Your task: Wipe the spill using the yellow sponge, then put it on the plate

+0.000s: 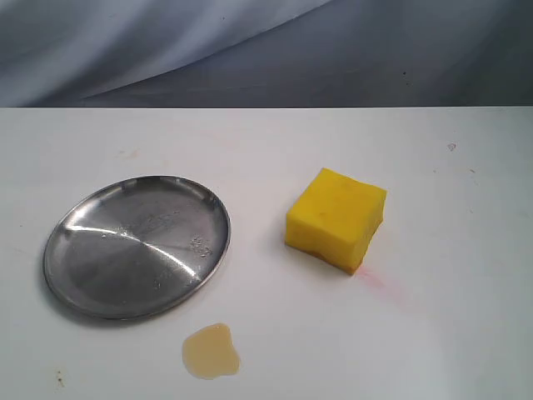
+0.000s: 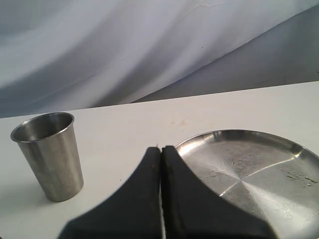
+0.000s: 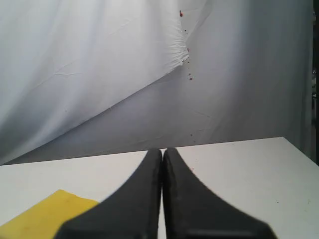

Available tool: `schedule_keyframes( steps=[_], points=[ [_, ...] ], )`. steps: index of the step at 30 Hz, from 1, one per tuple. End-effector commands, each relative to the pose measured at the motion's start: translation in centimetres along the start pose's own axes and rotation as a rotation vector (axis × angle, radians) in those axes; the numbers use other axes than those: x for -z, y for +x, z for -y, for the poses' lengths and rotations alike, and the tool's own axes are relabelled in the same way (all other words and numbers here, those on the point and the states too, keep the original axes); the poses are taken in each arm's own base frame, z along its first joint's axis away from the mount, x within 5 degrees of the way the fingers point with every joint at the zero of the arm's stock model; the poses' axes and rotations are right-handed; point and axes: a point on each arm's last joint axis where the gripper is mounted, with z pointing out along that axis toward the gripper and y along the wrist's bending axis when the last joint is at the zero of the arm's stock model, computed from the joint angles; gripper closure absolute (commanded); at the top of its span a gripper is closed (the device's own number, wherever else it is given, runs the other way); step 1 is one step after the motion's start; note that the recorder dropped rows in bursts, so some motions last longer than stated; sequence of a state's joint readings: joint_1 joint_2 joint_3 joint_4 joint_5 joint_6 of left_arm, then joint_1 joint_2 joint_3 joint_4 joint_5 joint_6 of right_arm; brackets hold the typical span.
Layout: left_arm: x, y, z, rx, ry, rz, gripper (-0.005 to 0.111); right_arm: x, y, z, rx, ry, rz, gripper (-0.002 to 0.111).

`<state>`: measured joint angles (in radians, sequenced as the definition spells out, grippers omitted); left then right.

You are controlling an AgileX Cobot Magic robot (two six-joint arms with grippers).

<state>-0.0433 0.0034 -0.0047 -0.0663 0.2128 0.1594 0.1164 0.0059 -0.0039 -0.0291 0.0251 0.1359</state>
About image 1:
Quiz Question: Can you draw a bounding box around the yellow sponge block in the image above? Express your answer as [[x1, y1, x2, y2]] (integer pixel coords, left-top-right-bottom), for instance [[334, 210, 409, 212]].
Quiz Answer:
[[284, 168, 387, 275]]

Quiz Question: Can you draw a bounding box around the tan liquid spill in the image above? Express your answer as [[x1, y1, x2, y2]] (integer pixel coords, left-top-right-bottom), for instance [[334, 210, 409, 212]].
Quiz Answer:
[[182, 323, 241, 380]]

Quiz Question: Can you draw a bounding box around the round stainless steel plate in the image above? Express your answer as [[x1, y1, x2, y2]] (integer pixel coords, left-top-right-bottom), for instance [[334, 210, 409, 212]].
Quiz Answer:
[[42, 176, 231, 320]]

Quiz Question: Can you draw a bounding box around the grey fabric backdrop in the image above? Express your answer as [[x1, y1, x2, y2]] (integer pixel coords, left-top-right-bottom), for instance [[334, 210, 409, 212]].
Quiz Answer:
[[1, 1, 532, 108]]

